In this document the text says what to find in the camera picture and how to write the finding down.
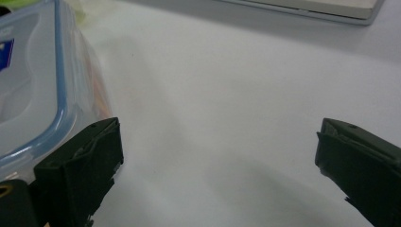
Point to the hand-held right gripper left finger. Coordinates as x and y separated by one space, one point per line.
78 170

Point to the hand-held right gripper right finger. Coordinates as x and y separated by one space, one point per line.
362 170

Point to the clear container with blue-rimmed lid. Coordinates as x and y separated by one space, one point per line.
34 88

